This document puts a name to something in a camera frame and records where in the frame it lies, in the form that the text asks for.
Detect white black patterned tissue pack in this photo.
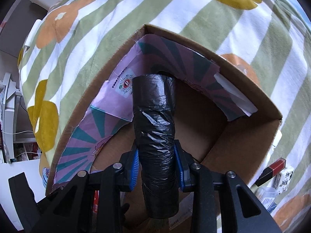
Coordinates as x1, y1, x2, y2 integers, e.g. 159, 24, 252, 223
273, 165, 294, 195

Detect black plastic bag roll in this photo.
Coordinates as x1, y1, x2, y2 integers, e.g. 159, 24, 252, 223
132, 74, 179, 219

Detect white shelf unit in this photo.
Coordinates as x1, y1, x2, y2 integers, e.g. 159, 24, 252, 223
1, 72, 22, 163

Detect striped floral blanket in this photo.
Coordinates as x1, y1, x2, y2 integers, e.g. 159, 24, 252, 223
18, 0, 310, 232

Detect clear plastic swab box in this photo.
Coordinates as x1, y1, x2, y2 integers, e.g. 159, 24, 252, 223
255, 187, 278, 210

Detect open cardboard box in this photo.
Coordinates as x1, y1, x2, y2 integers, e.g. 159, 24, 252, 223
45, 23, 283, 233

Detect red black lipstick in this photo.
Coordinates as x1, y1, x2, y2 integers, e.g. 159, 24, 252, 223
255, 158, 286, 187

